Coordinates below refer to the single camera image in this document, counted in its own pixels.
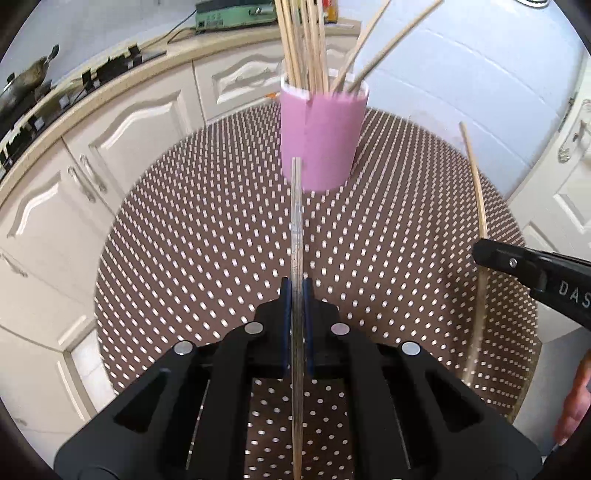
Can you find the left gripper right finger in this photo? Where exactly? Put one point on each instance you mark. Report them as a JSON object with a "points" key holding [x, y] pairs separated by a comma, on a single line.
{"points": [[409, 417]]}

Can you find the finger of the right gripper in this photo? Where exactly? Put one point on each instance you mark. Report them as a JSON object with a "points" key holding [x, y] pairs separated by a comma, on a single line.
{"points": [[520, 261]]}

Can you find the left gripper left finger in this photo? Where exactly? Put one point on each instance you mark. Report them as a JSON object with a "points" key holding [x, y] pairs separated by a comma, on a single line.
{"points": [[186, 416]]}

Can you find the grey chopstick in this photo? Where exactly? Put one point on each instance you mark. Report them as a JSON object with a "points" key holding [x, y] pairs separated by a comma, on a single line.
{"points": [[297, 350]]}

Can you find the tan chopstick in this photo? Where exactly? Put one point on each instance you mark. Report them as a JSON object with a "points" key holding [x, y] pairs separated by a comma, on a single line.
{"points": [[309, 65], [295, 41], [315, 45], [319, 9]]}

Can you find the thin chopstick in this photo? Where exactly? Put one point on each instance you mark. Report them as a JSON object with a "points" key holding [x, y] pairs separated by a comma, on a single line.
{"points": [[287, 38]]}

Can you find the cream kitchen cabinets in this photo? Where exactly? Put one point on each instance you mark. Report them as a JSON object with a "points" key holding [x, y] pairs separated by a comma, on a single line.
{"points": [[59, 201]]}

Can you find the person right hand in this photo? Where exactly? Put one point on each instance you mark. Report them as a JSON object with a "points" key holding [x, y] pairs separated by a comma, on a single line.
{"points": [[575, 406]]}

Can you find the white door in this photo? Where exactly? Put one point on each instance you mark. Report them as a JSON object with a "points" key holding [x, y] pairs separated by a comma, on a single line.
{"points": [[552, 206]]}

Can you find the brown polka dot tablecloth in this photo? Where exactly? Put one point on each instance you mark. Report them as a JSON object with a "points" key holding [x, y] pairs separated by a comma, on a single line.
{"points": [[203, 238]]}

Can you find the pink cylindrical cup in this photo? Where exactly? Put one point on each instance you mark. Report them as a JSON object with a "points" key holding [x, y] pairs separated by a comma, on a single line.
{"points": [[323, 131]]}

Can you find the chopstick in cup rightmost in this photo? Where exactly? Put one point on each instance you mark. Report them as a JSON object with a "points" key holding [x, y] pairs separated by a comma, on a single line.
{"points": [[355, 85]]}

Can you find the chopstick in cup leaning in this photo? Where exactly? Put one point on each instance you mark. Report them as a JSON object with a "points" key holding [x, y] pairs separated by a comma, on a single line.
{"points": [[364, 36]]}

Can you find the red orange bottle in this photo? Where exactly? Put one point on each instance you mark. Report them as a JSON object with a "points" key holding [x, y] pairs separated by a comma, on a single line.
{"points": [[331, 10]]}

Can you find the black gas stove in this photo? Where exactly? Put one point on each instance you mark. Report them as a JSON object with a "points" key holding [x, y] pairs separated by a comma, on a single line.
{"points": [[41, 107]]}

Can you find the dark wok pan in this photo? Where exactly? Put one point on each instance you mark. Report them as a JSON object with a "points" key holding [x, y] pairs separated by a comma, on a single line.
{"points": [[18, 87]]}

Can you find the green electric grill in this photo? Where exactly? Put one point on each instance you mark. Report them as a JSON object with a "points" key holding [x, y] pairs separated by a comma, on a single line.
{"points": [[217, 15]]}

